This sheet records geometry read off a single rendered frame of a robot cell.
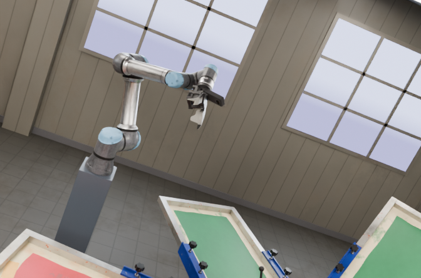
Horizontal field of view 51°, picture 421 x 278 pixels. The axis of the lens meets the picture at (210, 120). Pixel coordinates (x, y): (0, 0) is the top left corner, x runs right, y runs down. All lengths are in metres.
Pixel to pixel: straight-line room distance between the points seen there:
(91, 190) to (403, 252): 1.81
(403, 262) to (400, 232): 0.20
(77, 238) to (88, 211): 0.18
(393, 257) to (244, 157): 2.92
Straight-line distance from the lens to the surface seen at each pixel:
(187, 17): 4.90
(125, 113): 2.44
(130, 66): 2.25
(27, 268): 2.10
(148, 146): 5.30
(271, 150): 5.41
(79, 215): 2.52
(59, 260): 2.18
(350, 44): 5.27
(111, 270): 2.16
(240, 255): 2.74
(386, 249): 2.86
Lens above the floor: 2.31
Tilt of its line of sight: 16 degrees down
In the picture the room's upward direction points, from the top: 23 degrees clockwise
